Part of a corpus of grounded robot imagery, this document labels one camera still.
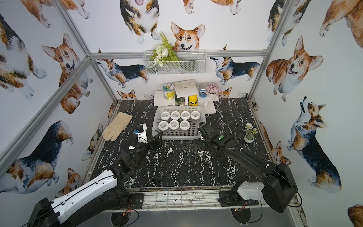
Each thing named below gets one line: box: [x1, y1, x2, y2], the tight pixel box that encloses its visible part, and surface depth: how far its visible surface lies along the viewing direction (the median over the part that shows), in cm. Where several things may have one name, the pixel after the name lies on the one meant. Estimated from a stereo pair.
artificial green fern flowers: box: [149, 30, 180, 68], surface depth 82 cm
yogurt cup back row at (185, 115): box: [180, 110, 191, 121], surface depth 103 cm
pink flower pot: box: [205, 81, 223, 100], surface depth 96 cm
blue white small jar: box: [198, 83, 208, 99], surface depth 101 cm
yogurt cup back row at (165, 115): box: [160, 111, 171, 121], surface depth 103 cm
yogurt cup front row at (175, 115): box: [170, 110, 181, 121], surface depth 105 cm
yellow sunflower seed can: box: [162, 82, 176, 101], surface depth 99 cm
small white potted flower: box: [243, 122, 259, 144], surface depth 93 cm
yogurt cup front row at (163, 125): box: [157, 120, 170, 131], surface depth 97 cm
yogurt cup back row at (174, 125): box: [168, 120, 180, 131], surface depth 99 cm
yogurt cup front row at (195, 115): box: [190, 110, 201, 120], surface depth 105 cm
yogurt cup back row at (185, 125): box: [179, 120, 191, 131], surface depth 99 cm
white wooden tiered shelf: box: [153, 78, 219, 115], surface depth 103 cm
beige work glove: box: [102, 111, 133, 142], surface depth 106 cm
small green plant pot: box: [174, 93, 186, 106], surface depth 112 cm
